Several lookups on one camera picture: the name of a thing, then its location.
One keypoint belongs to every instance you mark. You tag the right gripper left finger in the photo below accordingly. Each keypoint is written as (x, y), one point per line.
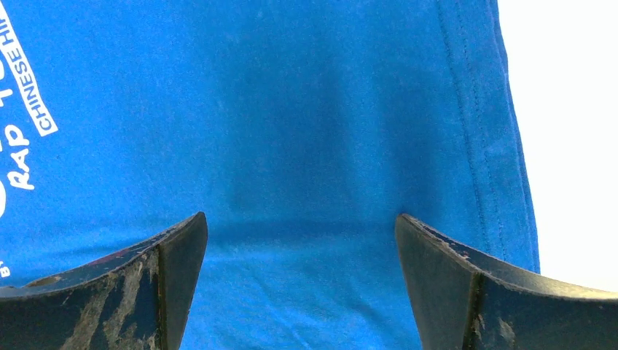
(136, 298)

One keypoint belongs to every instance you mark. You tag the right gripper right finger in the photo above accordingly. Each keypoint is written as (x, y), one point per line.
(462, 298)

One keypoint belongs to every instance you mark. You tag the blue printed t-shirt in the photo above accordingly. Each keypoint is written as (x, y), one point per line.
(301, 129)

